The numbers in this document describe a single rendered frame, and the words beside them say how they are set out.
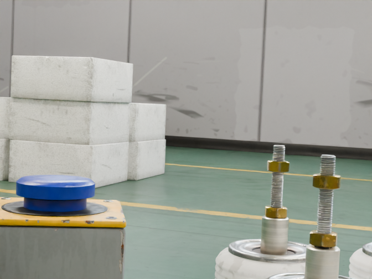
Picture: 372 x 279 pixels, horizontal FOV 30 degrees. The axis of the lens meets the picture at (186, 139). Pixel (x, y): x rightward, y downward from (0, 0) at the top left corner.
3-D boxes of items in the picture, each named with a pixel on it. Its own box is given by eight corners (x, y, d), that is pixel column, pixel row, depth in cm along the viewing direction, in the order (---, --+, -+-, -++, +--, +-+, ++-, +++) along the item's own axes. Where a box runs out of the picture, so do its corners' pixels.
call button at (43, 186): (94, 225, 34) (95, 183, 34) (10, 223, 34) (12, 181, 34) (93, 211, 38) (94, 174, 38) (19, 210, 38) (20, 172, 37)
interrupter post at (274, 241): (292, 256, 58) (294, 216, 58) (280, 261, 56) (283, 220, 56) (266, 251, 59) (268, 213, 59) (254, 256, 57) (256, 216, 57)
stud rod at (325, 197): (311, 268, 46) (317, 154, 46) (320, 265, 47) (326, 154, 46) (323, 270, 45) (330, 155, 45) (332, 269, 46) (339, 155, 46)
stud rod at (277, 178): (282, 236, 58) (287, 145, 57) (277, 237, 57) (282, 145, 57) (271, 234, 58) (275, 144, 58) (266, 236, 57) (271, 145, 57)
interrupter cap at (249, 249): (332, 255, 59) (332, 247, 59) (299, 272, 53) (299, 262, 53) (252, 242, 63) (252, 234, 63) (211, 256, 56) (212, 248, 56)
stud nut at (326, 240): (303, 243, 46) (304, 231, 46) (318, 240, 47) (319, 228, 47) (327, 248, 45) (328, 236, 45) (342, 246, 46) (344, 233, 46)
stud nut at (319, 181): (306, 186, 46) (306, 173, 46) (321, 185, 47) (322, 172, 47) (331, 190, 44) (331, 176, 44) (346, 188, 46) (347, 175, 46)
